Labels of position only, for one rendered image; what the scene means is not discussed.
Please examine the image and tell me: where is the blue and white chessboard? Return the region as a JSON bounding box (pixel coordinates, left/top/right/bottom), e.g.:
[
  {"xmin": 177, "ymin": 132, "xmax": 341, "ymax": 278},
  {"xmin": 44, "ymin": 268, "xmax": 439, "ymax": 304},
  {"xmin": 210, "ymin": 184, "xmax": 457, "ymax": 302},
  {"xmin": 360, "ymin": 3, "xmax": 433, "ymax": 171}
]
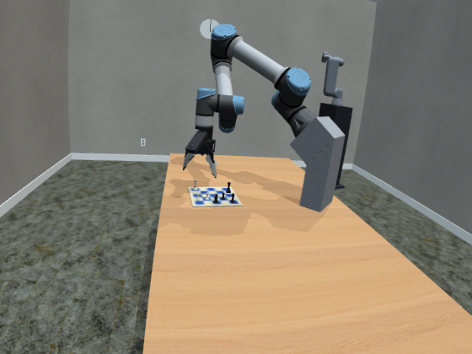
[{"xmin": 188, "ymin": 187, "xmax": 243, "ymax": 207}]

